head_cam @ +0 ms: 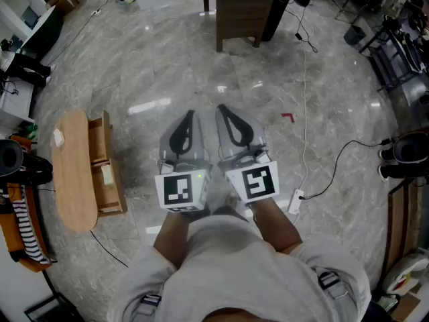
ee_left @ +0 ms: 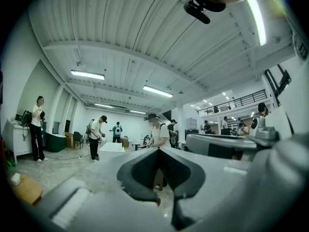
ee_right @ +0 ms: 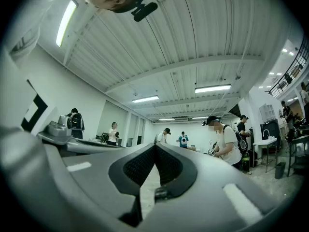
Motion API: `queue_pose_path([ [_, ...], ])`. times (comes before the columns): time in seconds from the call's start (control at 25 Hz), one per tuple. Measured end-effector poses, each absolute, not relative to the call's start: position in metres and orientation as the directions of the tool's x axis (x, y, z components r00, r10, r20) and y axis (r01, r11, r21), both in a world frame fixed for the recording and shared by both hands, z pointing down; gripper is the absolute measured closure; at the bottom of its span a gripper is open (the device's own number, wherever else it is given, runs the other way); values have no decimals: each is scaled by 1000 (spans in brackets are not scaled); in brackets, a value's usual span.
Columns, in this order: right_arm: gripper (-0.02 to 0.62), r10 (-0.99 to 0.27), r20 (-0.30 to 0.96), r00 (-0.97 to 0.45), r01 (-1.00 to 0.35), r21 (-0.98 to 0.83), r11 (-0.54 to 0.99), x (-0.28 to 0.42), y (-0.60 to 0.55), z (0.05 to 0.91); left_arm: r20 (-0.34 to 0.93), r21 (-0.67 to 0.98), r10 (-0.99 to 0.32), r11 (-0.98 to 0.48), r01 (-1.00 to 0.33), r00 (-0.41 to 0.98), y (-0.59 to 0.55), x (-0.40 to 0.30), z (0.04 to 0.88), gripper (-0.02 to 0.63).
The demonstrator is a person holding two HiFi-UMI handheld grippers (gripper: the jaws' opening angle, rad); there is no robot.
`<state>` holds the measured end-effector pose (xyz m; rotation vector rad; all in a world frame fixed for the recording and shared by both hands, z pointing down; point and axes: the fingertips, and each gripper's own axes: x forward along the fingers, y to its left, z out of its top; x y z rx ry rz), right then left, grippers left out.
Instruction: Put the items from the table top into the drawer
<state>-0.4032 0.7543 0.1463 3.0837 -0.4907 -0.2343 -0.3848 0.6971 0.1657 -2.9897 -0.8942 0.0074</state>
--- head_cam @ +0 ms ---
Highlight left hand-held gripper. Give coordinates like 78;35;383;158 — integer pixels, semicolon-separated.
154;109;212;213

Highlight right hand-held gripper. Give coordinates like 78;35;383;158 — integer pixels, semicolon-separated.
216;104;281;204

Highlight white tissue packet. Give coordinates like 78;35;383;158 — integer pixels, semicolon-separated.
52;127;66;148

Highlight person's right forearm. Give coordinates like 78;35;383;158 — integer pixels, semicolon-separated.
249;198;304;256

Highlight person's left forearm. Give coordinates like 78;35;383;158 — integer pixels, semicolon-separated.
153;211;191;270

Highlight oval wooden side table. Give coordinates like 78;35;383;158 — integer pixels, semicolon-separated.
50;108;100;233

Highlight person's black trousers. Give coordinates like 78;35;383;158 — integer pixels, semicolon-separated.
210;205;251;223

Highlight small white box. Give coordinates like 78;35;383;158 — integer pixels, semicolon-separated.
100;164;114;186

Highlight white power strip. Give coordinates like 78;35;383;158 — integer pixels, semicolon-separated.
287;189;306;215

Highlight dark wooden cabinet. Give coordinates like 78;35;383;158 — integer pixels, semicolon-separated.
216;0;276;52

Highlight person's grey shirt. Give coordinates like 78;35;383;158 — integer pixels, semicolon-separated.
106;206;373;322

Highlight black waste bin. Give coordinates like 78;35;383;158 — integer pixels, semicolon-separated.
343;24;367;46

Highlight white desk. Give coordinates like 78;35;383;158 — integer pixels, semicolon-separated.
0;77;37;131

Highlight striped cloth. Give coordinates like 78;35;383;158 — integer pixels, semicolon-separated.
11;198;50;266

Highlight brown wooden shelf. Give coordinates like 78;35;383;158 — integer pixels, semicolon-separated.
381;178;424;283

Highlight black metal rack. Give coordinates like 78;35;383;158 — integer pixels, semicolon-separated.
358;17;428;93

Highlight orange sofa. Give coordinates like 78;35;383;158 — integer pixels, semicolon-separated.
0;134;54;274

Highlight white bag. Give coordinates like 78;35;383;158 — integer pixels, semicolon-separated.
381;252;429;295

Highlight cardboard box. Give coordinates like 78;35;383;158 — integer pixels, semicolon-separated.
390;292;422;322

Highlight white floor cable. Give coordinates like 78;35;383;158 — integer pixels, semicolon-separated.
294;48;310;194

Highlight black floor cable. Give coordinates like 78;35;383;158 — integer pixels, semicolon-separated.
89;229;129;268
299;138;393;201

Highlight grey harness strap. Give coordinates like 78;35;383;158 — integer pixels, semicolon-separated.
316;269;350;300
140;293;162;317

